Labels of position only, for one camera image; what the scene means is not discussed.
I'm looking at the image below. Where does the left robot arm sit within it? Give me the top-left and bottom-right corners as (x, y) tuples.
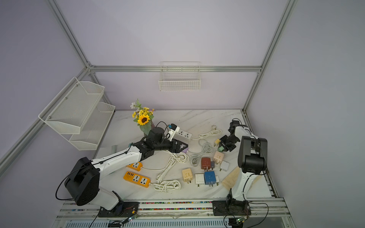
(63, 127), (188, 215)

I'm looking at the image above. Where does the light blue mouse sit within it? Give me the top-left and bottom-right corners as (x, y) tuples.
(111, 145), (117, 154)

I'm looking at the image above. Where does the sunflower bouquet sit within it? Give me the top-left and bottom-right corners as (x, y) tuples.
(131, 99), (155, 135)

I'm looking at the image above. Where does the brown cube adapter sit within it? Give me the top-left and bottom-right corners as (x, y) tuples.
(201, 157), (212, 171)

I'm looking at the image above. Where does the white two-tier mesh shelf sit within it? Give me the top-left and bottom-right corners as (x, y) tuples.
(38, 78), (115, 151)

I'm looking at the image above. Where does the aluminium front rail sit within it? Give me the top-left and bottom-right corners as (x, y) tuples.
(52, 198), (295, 228)

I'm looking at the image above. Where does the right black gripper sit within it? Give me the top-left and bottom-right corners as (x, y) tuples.
(219, 135), (240, 152)

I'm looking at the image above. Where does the pink butterfly cube adapter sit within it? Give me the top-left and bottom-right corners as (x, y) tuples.
(213, 151), (224, 164)

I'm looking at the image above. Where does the white power strip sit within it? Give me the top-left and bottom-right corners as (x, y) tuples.
(175, 129), (192, 140)

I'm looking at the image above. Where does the orange power strip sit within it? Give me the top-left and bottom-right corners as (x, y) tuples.
(126, 162), (143, 172)
(123, 171), (151, 188)

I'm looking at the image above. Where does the small white cube adapter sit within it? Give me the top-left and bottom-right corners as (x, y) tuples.
(220, 161), (230, 172)

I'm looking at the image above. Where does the beige cube plug adapter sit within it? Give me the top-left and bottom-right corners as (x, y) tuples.
(182, 168), (194, 183)

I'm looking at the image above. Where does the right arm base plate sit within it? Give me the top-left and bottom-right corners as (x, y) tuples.
(212, 200), (252, 216)

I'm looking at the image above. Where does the beige work glove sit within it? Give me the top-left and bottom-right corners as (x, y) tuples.
(221, 167), (261, 192)

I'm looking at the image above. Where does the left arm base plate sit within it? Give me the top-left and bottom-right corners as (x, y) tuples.
(98, 201), (140, 218)

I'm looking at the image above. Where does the grey cable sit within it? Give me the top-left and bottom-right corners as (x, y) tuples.
(189, 139), (214, 167)

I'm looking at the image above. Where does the white wire wall basket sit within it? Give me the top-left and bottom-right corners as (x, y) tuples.
(158, 61), (201, 92)

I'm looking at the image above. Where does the white charger plug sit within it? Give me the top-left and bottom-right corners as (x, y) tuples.
(195, 173), (205, 188)

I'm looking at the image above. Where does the blue cube plug adapter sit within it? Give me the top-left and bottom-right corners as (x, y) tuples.
(203, 171), (219, 186)

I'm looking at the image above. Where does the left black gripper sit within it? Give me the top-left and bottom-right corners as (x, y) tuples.
(154, 138), (188, 153)

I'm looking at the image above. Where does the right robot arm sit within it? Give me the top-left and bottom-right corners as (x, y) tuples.
(218, 118), (268, 201)

